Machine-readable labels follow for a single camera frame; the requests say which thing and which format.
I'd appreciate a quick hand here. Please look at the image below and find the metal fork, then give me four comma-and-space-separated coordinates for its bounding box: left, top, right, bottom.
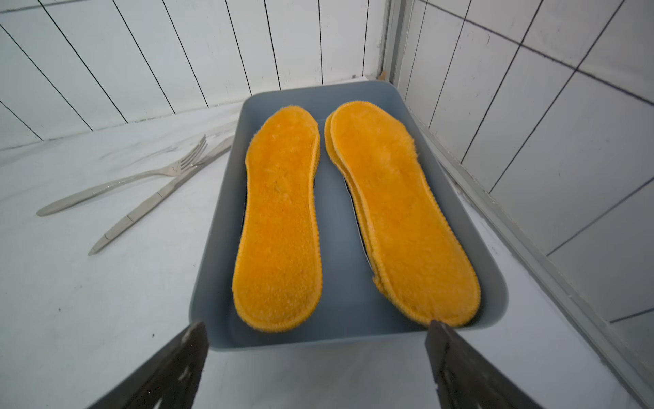
37, 136, 207, 216

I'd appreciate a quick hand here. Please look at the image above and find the blue storage box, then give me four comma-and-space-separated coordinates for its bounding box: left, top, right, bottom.
189, 81, 509, 351

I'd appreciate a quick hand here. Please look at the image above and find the yellow insole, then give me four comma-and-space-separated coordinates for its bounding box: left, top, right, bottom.
232, 106, 323, 333
325, 112, 391, 300
331, 101, 481, 327

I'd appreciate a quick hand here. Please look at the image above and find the yellow insole bottom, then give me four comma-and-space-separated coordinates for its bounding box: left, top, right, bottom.
232, 106, 323, 333

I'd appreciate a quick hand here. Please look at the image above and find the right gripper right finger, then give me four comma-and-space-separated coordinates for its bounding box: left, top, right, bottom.
425, 320, 541, 408

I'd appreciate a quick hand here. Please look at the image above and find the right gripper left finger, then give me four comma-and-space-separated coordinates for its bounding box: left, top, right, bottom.
92, 321, 209, 408

